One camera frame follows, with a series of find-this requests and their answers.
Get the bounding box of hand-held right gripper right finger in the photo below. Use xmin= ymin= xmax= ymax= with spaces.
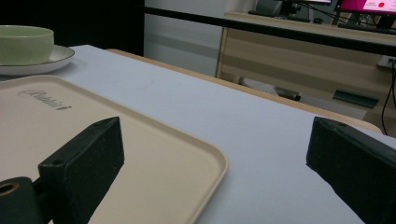
xmin=305 ymin=116 xmax=396 ymax=224

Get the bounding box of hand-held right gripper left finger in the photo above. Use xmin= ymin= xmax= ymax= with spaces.
xmin=37 ymin=116 xmax=125 ymax=224

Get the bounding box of beige plastic tray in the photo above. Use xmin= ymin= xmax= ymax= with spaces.
xmin=0 ymin=75 xmax=229 ymax=224

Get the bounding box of white plate with dark rim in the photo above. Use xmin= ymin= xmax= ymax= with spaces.
xmin=0 ymin=45 xmax=76 ymax=77

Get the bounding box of white and black rolled object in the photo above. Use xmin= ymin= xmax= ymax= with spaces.
xmin=238 ymin=77 xmax=302 ymax=102

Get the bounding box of light wooden desk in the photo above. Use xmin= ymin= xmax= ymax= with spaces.
xmin=216 ymin=11 xmax=396 ymax=138

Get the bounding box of green ceramic cup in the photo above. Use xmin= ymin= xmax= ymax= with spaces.
xmin=0 ymin=24 xmax=55 ymax=66

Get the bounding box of monitor with pink screen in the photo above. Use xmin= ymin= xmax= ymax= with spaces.
xmin=336 ymin=0 xmax=396 ymax=35

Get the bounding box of black keyboard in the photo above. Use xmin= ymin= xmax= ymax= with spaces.
xmin=247 ymin=9 xmax=312 ymax=23

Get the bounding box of dark monitor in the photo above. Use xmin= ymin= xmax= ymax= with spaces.
xmin=257 ymin=0 xmax=333 ymax=19

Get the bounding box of dark green flat bracket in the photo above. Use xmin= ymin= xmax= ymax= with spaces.
xmin=332 ymin=89 xmax=380 ymax=109

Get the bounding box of black cable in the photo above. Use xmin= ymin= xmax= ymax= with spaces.
xmin=381 ymin=59 xmax=396 ymax=136

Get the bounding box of grey wall socket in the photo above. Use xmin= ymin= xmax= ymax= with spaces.
xmin=376 ymin=55 xmax=396 ymax=69

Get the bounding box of black horizontal rail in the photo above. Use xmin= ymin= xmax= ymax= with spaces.
xmin=144 ymin=6 xmax=396 ymax=58

